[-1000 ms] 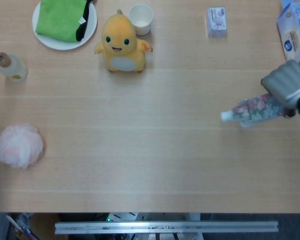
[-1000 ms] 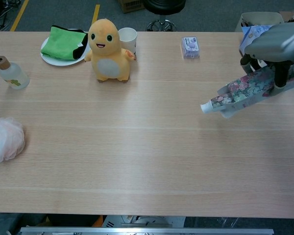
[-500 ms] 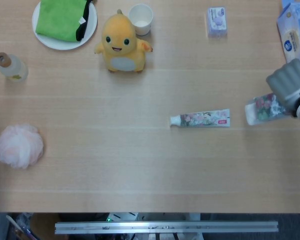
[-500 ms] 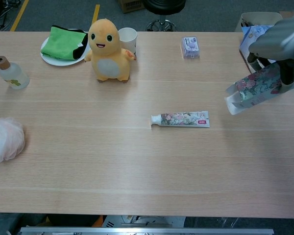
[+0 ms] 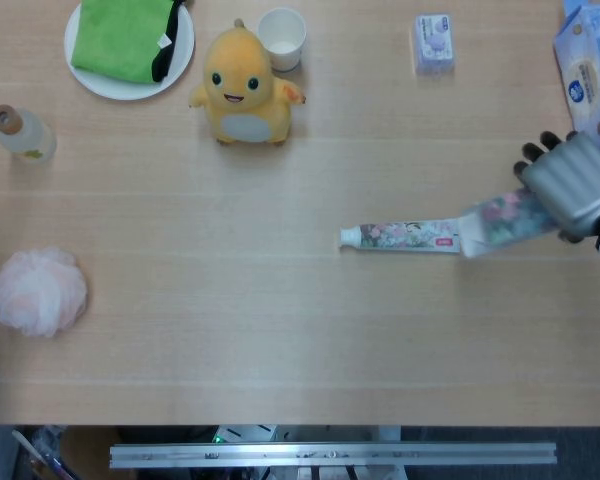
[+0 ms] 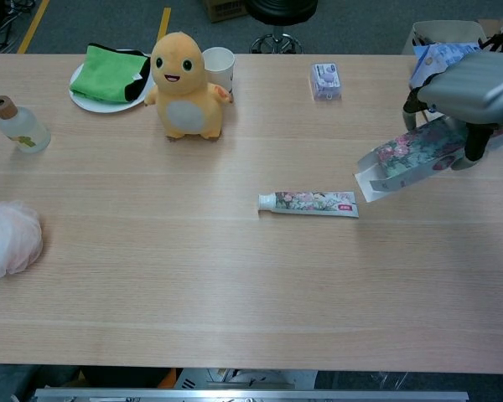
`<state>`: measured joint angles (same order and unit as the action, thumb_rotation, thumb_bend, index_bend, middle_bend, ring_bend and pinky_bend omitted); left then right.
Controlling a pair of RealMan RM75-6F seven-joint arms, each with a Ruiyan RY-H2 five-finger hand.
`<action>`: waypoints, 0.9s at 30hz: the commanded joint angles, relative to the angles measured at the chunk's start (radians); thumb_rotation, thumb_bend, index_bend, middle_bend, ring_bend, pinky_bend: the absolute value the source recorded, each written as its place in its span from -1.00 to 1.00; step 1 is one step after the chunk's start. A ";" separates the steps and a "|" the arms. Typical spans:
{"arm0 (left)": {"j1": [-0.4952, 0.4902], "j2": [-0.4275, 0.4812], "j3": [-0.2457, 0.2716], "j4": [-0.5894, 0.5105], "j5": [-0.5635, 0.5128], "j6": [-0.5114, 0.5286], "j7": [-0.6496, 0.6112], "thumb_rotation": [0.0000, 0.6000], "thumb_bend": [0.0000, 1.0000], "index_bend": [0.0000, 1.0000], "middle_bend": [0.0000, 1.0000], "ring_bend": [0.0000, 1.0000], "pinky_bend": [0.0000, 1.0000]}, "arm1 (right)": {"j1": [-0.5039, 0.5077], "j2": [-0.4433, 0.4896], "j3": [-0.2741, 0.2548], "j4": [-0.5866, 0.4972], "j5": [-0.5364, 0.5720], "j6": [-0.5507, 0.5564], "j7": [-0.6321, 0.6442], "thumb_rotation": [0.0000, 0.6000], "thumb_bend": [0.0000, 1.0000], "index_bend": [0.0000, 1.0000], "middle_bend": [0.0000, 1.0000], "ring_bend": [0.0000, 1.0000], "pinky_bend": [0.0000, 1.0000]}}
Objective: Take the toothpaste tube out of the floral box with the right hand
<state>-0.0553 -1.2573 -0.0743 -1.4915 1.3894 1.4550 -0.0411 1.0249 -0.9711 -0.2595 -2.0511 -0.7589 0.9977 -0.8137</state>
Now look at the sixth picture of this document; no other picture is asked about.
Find floral toothpaste box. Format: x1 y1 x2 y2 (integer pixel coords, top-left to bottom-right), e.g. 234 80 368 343
352 116 503 204

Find white round plate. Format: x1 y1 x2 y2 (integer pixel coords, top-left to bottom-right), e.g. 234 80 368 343
68 49 157 114

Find beige plastic bin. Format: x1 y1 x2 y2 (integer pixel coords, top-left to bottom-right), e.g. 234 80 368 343
401 20 488 56

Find aluminium frame rail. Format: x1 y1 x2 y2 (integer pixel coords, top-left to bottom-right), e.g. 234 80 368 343
32 388 470 402

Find green microfibre cloth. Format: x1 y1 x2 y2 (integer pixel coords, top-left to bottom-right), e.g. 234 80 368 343
69 43 152 105

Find orange dinosaur plush toy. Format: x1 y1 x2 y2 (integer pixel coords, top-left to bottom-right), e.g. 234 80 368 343
143 32 235 142

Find small purple white packet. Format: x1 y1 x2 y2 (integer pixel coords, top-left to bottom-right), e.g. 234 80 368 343
309 62 343 102

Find white paper cup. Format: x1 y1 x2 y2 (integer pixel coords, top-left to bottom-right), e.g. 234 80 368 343
201 46 236 94

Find pink mesh bath sponge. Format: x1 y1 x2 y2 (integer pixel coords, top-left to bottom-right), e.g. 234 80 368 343
0 199 44 279

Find floral toothpaste tube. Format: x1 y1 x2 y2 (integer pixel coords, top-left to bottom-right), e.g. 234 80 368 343
257 191 360 219

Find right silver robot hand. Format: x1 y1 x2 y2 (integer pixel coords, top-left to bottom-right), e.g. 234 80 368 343
402 50 503 171

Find blue tissue pack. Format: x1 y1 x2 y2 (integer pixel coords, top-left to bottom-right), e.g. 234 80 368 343
408 42 482 90

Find black swivel stool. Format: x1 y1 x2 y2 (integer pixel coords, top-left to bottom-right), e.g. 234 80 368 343
244 0 319 54

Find cardboard box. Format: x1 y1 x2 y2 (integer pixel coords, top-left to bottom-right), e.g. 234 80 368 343
199 0 249 23

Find frosted bottle with wooden cap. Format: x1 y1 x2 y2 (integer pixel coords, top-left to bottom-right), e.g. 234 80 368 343
0 95 52 154

